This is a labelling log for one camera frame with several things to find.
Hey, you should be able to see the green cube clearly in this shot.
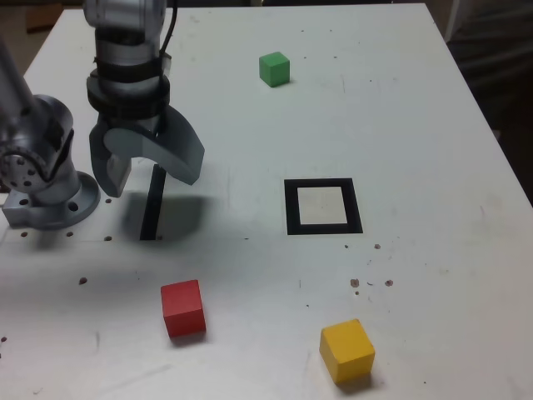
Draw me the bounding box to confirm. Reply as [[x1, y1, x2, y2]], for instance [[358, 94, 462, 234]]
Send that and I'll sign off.
[[258, 51, 291, 88]]

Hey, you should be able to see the red cube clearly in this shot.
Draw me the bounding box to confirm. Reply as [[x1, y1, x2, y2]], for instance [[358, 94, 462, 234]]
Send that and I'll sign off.
[[160, 279, 207, 338]]

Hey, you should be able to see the black tape square outline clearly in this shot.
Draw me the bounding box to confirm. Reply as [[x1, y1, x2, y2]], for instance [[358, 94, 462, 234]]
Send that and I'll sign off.
[[283, 177, 364, 236]]

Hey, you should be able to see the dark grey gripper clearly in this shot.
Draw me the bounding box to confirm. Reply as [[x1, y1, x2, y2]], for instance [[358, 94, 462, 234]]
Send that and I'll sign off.
[[88, 104, 207, 198]]

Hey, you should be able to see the brown cardboard box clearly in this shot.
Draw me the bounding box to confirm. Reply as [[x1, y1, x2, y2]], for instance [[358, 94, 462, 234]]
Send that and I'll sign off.
[[26, 7, 64, 33]]

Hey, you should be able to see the black tape strip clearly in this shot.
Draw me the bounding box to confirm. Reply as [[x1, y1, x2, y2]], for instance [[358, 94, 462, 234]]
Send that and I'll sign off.
[[139, 164, 167, 242]]

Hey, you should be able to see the yellow cube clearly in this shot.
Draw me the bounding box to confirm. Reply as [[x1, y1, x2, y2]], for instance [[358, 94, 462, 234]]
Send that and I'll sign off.
[[319, 318, 376, 385]]

